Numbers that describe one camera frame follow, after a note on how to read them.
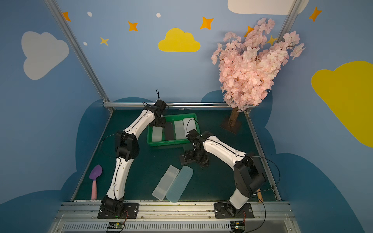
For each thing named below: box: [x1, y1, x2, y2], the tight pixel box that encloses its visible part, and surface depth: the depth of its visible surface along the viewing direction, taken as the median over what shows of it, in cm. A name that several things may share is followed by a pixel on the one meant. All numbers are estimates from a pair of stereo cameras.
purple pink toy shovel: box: [89, 164, 103, 201], surface depth 86 cm
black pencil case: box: [164, 121, 176, 141], surface depth 107 cm
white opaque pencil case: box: [183, 117, 197, 139], surface depth 113 cm
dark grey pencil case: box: [179, 154, 193, 166], surface depth 78 cm
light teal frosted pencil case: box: [166, 165, 194, 204], surface depth 85 cm
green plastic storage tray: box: [146, 113, 201, 147], surface depth 108 cm
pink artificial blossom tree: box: [211, 17, 306, 128], surface depth 70 cm
